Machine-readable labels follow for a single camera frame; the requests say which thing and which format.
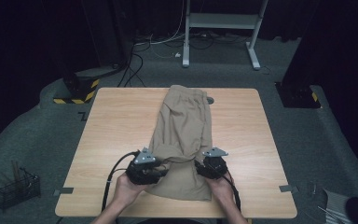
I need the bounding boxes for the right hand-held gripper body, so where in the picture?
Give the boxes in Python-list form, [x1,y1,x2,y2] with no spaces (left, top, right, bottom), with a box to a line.
[199,147,229,180]

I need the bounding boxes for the black floor cables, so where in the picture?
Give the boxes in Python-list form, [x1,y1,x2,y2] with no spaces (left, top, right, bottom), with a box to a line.
[117,43,147,89]

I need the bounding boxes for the white metal stand frame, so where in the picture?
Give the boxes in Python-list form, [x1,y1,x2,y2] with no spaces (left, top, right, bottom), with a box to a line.
[181,0,269,71]

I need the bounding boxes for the black yellow striped base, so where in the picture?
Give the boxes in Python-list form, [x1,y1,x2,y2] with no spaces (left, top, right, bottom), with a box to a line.
[52,69,102,105]

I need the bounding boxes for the grey tape strip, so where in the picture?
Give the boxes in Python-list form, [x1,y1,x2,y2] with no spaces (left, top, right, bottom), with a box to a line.
[278,184,299,193]
[53,187,75,197]

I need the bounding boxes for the khaki shorts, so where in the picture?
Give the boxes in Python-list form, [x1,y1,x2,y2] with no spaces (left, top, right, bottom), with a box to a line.
[145,84,214,202]

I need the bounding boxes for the black base with yellow mark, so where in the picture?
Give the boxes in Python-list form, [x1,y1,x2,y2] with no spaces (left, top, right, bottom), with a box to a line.
[274,81,322,109]

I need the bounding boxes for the striped grey cloth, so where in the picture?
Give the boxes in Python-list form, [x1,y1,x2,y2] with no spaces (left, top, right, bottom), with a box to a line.
[322,188,352,224]

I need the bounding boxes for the person's left hand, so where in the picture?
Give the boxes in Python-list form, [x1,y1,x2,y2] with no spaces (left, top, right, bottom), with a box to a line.
[113,172,151,209]

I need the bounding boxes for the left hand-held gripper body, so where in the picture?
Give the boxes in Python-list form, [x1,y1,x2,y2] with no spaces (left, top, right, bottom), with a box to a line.
[125,147,163,186]

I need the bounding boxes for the white floor cable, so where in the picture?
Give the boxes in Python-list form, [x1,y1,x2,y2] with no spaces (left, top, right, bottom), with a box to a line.
[133,0,188,60]

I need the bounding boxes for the person's right hand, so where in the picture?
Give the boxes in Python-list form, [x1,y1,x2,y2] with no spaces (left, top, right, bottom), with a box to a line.
[204,172,236,207]

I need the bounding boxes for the black wire basket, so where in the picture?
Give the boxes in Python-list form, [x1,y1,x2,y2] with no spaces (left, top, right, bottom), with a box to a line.
[0,167,42,212]

